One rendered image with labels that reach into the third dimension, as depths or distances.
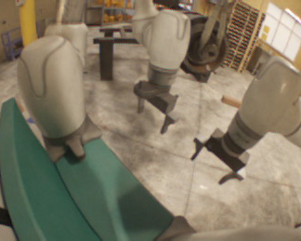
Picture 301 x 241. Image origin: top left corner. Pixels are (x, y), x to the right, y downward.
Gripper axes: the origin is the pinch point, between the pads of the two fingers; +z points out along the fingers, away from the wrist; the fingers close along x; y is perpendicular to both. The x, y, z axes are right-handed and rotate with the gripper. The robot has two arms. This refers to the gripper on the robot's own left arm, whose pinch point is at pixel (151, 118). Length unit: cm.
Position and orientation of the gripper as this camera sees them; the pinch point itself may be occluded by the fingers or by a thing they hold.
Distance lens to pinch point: 53.4
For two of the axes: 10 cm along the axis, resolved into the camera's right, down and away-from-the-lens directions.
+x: -6.9, -5.9, 4.3
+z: -1.5, 6.9, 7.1
